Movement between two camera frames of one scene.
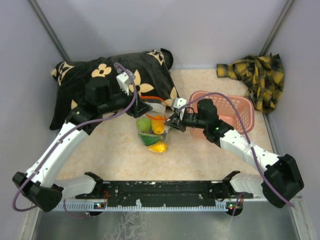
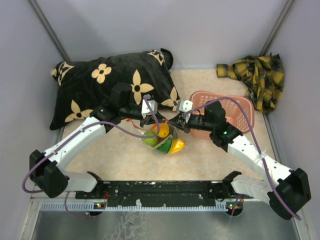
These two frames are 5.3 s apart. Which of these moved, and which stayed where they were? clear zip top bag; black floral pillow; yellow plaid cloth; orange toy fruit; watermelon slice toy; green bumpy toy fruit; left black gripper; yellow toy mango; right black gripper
Moved: watermelon slice toy; clear zip top bag; left black gripper; yellow toy mango; green bumpy toy fruit; orange toy fruit
Stayed: right black gripper; yellow plaid cloth; black floral pillow
